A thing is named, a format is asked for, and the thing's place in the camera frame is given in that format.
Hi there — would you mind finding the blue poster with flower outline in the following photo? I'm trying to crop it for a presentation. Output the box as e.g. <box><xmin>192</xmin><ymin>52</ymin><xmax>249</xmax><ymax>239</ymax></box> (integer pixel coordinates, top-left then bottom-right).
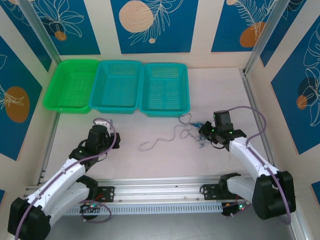
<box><xmin>29</xmin><ymin>0</ymin><xmax>101</xmax><ymax>56</ymax></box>

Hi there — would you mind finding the purple cable loop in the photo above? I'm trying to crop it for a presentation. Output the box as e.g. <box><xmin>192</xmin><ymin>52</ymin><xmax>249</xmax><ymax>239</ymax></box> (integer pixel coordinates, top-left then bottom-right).
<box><xmin>81</xmin><ymin>202</ymin><xmax>113</xmax><ymax>223</ymax></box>

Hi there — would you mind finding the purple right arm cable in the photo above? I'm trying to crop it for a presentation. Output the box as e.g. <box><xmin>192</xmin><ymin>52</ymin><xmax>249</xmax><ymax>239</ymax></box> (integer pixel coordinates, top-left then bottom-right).
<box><xmin>228</xmin><ymin>106</ymin><xmax>292</xmax><ymax>225</ymax></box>

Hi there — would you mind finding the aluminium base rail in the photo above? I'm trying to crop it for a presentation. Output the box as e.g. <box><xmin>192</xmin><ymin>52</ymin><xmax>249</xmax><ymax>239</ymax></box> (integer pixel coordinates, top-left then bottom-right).
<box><xmin>23</xmin><ymin>176</ymin><xmax>253</xmax><ymax>205</ymax></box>

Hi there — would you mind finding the teal perforated plastic basket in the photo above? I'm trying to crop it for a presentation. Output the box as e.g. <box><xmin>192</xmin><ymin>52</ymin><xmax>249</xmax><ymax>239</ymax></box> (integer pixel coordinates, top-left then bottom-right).
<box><xmin>88</xmin><ymin>59</ymin><xmax>144</xmax><ymax>116</ymax></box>
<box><xmin>138</xmin><ymin>62</ymin><xmax>191</xmax><ymax>118</ymax></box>

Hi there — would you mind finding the blue poster with orange circle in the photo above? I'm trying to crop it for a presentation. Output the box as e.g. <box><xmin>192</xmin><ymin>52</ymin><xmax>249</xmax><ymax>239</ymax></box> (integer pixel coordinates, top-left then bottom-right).
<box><xmin>211</xmin><ymin>0</ymin><xmax>277</xmax><ymax>53</ymax></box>

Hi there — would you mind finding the dark thin cable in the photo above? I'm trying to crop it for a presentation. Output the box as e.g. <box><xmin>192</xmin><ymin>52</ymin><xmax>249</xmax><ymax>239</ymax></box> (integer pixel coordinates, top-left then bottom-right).
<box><xmin>139</xmin><ymin>123</ymin><xmax>191</xmax><ymax>152</ymax></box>

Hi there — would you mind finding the aluminium frame post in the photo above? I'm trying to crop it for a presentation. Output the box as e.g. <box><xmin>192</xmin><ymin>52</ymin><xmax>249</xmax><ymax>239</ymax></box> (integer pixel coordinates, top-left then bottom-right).
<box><xmin>244</xmin><ymin>0</ymin><xmax>286</xmax><ymax>76</ymax></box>
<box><xmin>17</xmin><ymin>0</ymin><xmax>62</xmax><ymax>65</ymax></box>

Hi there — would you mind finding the blue floral wall poster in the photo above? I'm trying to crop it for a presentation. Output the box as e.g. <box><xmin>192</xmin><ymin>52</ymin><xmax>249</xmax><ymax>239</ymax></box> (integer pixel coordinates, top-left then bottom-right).
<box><xmin>0</xmin><ymin>0</ymin><xmax>53</xmax><ymax>73</ymax></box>
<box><xmin>0</xmin><ymin>34</ymin><xmax>44</xmax><ymax>161</ymax></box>
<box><xmin>271</xmin><ymin>17</ymin><xmax>320</xmax><ymax>156</ymax></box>
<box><xmin>259</xmin><ymin>0</ymin><xmax>320</xmax><ymax>68</ymax></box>

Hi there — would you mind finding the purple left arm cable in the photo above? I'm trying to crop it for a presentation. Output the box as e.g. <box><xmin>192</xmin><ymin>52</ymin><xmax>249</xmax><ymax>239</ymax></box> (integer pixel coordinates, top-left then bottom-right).
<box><xmin>13</xmin><ymin>119</ymin><xmax>118</xmax><ymax>240</ymax></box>

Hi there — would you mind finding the grey slotted cable duct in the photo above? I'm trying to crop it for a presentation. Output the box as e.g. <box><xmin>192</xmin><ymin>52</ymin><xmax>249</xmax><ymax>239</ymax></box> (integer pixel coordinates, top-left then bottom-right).
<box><xmin>66</xmin><ymin>201</ymin><xmax>224</xmax><ymax>216</ymax></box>

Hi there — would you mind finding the green perforated plastic basket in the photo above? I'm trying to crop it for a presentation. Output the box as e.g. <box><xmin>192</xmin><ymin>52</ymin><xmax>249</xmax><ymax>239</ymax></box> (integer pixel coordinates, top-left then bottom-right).
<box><xmin>42</xmin><ymin>59</ymin><xmax>100</xmax><ymax>115</ymax></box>

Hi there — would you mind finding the blue thin cable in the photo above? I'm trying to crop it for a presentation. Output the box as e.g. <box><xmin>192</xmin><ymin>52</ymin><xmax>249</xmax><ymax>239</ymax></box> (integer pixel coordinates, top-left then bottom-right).
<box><xmin>189</xmin><ymin>121</ymin><xmax>210</xmax><ymax>148</ymax></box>

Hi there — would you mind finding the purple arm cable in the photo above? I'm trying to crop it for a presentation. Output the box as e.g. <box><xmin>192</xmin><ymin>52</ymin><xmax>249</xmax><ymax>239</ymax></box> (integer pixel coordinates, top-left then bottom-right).
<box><xmin>228</xmin><ymin>106</ymin><xmax>292</xmax><ymax>225</ymax></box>
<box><xmin>13</xmin><ymin>119</ymin><xmax>118</xmax><ymax>240</ymax></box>

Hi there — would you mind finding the black controller board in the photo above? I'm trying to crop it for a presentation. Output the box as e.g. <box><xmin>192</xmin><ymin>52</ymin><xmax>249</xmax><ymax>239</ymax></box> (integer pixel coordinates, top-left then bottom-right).
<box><xmin>79</xmin><ymin>202</ymin><xmax>101</xmax><ymax>214</ymax></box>
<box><xmin>221</xmin><ymin>201</ymin><xmax>251</xmax><ymax>218</ymax></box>

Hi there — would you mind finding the blue poster with peach circle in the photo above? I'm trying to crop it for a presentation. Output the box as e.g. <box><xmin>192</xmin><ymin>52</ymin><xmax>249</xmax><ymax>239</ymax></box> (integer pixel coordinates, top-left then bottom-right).
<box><xmin>110</xmin><ymin>0</ymin><xmax>200</xmax><ymax>55</ymax></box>

